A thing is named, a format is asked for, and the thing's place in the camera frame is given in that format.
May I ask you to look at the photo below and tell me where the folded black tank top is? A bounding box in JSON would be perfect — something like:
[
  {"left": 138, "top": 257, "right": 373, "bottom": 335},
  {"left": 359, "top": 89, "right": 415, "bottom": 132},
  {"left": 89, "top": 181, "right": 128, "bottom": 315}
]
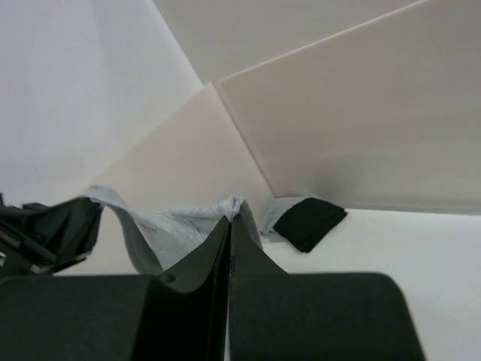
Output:
[{"left": 273, "top": 198, "right": 348, "bottom": 253}]

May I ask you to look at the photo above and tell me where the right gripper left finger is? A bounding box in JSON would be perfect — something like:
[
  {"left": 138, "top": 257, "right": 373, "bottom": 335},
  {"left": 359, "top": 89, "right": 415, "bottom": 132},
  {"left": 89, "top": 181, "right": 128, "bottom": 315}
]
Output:
[{"left": 133, "top": 218, "right": 230, "bottom": 360}]

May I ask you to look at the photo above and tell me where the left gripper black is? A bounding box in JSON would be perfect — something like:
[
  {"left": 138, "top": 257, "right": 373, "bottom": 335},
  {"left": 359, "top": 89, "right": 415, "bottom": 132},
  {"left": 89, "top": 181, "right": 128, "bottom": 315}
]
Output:
[{"left": 1, "top": 196, "right": 102, "bottom": 277}]

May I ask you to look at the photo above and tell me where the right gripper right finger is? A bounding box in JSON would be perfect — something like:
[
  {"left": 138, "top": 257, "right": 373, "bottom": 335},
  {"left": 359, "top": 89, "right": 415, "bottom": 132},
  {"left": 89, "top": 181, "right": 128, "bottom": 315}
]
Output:
[{"left": 228, "top": 220, "right": 290, "bottom": 361}]

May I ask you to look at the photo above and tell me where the folded grey tank top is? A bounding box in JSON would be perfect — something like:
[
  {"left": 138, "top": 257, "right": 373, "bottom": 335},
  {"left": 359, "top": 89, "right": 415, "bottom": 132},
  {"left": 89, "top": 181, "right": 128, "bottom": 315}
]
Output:
[{"left": 259, "top": 196, "right": 307, "bottom": 242}]

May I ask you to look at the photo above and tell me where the grey tank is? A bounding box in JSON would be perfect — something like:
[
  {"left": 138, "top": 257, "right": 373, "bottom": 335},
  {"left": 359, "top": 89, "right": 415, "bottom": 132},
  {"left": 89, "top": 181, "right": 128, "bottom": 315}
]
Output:
[
  {"left": 259, "top": 196, "right": 307, "bottom": 242},
  {"left": 83, "top": 186, "right": 262, "bottom": 275}
]

